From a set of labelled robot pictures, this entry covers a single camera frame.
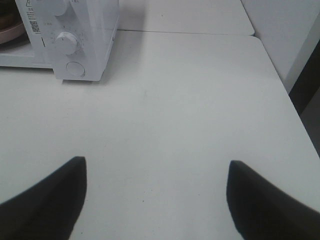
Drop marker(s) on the white microwave knob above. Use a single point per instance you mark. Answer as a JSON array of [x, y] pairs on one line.
[[66, 43], [58, 7]]

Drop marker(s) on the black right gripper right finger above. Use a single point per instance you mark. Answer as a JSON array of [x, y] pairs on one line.
[[261, 211]]

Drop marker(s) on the round white door-release button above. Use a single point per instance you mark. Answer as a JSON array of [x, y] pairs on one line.
[[75, 69]]

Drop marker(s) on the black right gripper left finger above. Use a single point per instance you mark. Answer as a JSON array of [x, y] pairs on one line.
[[49, 209]]

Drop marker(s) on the pink round plate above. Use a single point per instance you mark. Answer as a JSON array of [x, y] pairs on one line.
[[10, 33]]

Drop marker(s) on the white microwave oven body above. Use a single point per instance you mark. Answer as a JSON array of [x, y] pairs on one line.
[[94, 23]]

